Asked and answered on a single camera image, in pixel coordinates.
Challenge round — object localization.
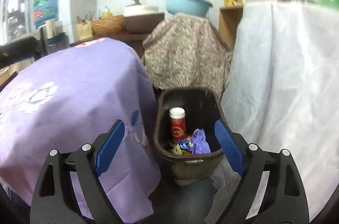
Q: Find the purple floral tablecloth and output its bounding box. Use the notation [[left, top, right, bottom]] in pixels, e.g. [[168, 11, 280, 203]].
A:
[[1, 38, 160, 223]]

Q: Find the yellow soap bottle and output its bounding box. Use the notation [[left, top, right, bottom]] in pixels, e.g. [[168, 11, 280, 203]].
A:
[[101, 7, 113, 18]]

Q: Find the blue snack bag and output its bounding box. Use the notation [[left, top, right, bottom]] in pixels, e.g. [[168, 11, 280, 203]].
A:
[[178, 137, 194, 155]]

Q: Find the wooden counter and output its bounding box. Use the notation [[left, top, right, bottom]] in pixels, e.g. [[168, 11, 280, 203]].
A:
[[70, 32, 149, 47]]

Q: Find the brown white sink basin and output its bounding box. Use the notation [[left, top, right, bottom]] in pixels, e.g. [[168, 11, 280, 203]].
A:
[[123, 5, 165, 34]]

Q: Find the window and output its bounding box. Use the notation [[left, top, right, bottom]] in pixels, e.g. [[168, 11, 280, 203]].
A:
[[1, 0, 36, 45]]

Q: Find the floral cloth cover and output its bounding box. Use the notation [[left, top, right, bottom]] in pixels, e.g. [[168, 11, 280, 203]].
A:
[[142, 13, 233, 97]]

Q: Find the woven wicker basket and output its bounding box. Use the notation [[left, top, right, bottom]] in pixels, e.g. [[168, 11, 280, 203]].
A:
[[91, 15, 126, 36]]

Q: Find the dark brown trash bin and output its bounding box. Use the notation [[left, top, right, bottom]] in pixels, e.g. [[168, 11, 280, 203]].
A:
[[153, 87, 225, 185]]

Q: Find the wooden cabinet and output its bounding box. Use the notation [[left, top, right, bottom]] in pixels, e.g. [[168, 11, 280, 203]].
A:
[[218, 5, 244, 49]]

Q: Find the light blue basin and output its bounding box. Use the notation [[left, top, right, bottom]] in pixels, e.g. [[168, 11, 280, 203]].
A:
[[165, 0, 213, 17]]

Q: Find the red cylindrical canister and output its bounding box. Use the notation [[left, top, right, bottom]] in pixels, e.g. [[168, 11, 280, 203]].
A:
[[169, 107, 189, 144]]

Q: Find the green yellow drink carton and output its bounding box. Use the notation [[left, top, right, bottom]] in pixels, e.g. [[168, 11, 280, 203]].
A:
[[171, 144, 182, 155]]

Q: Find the purple plastic bag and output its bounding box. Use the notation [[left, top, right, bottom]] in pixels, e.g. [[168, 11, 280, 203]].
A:
[[191, 129, 211, 154]]

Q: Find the brass faucet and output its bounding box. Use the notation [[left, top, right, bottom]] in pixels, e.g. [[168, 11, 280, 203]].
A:
[[126, 0, 141, 7]]

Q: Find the blue water jug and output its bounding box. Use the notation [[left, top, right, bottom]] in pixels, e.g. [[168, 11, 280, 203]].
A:
[[33, 0, 59, 28]]

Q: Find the white cloth cover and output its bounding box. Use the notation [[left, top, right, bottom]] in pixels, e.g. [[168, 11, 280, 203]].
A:
[[221, 1, 338, 219]]

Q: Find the utensil holder box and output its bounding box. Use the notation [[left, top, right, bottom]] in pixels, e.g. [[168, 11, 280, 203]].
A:
[[77, 21, 93, 40]]

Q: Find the water dispenser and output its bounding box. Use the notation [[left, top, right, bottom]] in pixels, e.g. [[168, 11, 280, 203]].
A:
[[37, 21, 70, 56]]

